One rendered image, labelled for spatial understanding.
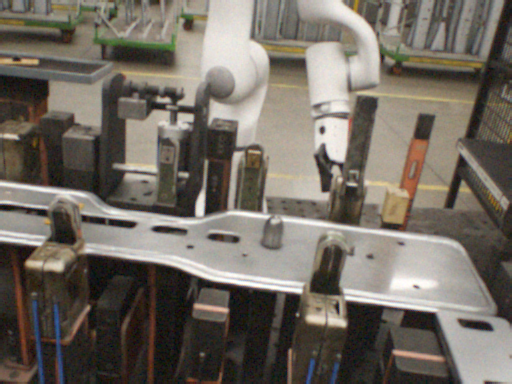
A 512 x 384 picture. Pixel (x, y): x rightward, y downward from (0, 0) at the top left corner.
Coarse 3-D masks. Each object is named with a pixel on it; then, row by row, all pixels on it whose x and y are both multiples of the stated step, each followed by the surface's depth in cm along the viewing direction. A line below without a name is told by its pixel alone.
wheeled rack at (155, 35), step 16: (96, 0) 630; (176, 0) 636; (96, 16) 638; (96, 32) 646; (112, 32) 691; (128, 32) 684; (144, 32) 694; (160, 32) 721; (176, 32) 741; (160, 48) 657
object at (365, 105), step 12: (360, 96) 90; (372, 96) 90; (360, 108) 88; (372, 108) 87; (360, 120) 92; (372, 120) 91; (360, 132) 92; (372, 132) 91; (348, 144) 93; (360, 144) 93; (348, 156) 93; (360, 156) 94; (348, 168) 93; (360, 168) 94; (360, 180) 94; (360, 192) 94
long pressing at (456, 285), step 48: (0, 192) 94; (48, 192) 96; (0, 240) 81; (96, 240) 82; (144, 240) 84; (192, 240) 85; (240, 240) 86; (288, 240) 88; (384, 240) 91; (432, 240) 92; (288, 288) 76; (384, 288) 78; (432, 288) 79; (480, 288) 80
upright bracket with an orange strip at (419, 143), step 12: (420, 120) 90; (432, 120) 90; (420, 132) 91; (420, 144) 92; (408, 156) 93; (420, 156) 92; (408, 168) 94; (420, 168) 93; (408, 180) 95; (408, 192) 96; (408, 204) 97; (408, 216) 98; (372, 336) 110; (372, 348) 111
